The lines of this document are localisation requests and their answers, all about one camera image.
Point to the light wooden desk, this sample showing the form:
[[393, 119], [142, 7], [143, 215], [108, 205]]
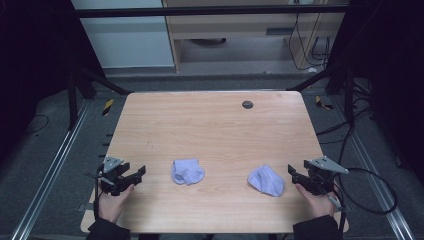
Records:
[[233, 28]]

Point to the person's right hand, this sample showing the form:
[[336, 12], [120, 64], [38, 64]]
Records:
[[318, 205]]

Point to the black metal stand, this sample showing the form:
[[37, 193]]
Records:
[[348, 100], [71, 100]]

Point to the white cabinet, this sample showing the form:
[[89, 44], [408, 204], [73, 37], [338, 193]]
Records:
[[126, 43]]

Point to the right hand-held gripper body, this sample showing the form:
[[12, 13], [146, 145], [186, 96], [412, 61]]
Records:
[[321, 176]]

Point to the black curtain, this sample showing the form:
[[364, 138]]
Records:
[[33, 66], [390, 66]]

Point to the lavender ankle sock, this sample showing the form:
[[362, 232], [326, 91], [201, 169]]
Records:
[[266, 181], [188, 171]]

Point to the person's left hand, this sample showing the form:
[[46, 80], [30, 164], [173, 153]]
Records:
[[111, 205]]

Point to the aluminium floor rail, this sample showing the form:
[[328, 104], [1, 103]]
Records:
[[376, 180], [50, 173]]

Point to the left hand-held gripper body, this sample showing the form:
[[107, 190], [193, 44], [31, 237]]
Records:
[[111, 181]]

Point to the black horizontal frame bar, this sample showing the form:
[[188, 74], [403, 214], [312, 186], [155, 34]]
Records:
[[200, 11]]

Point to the yellow black striped tape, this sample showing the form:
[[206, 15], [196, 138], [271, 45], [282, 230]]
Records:
[[322, 103], [107, 107]]

